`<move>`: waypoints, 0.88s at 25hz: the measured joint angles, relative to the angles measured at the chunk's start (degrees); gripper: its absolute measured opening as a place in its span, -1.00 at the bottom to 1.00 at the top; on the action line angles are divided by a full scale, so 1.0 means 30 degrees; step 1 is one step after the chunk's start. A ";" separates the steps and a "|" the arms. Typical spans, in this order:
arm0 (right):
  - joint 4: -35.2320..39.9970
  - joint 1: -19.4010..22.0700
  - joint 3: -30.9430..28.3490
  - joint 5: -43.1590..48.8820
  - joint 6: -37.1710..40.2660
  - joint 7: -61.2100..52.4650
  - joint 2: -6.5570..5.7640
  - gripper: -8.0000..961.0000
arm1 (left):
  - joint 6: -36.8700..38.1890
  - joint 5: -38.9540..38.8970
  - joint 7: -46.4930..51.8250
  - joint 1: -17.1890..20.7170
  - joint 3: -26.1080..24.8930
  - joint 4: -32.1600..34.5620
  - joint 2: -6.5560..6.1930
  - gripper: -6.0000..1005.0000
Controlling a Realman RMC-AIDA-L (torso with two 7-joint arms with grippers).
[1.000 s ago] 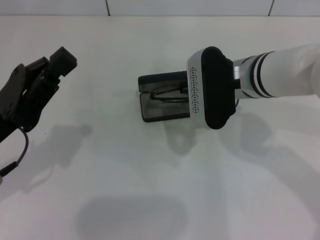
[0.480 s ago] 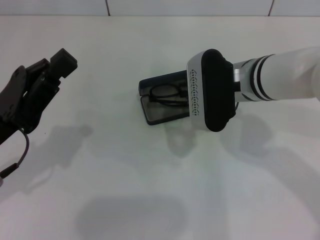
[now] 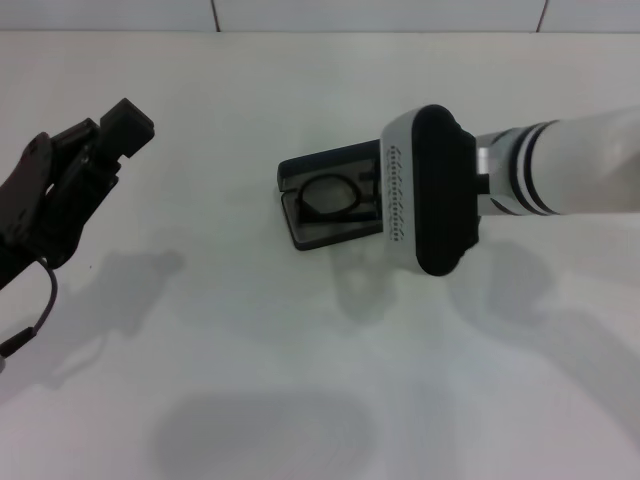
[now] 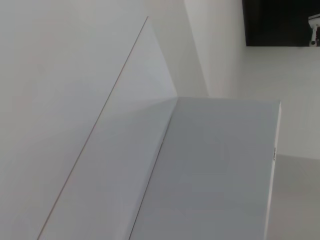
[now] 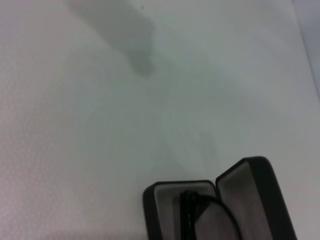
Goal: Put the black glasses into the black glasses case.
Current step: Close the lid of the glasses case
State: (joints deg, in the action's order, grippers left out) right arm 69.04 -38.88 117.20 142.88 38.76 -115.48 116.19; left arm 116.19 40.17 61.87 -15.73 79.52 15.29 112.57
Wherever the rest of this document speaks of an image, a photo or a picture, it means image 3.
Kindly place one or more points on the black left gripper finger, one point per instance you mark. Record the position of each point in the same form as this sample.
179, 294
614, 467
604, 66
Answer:
127, 127

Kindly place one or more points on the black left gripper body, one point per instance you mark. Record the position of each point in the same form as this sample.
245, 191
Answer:
40, 215

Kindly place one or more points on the black glasses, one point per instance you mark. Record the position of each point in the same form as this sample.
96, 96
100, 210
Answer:
325, 197

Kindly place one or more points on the black glasses case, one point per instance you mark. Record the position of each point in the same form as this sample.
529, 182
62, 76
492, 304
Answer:
325, 235

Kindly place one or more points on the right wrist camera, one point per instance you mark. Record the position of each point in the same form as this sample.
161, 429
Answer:
440, 190

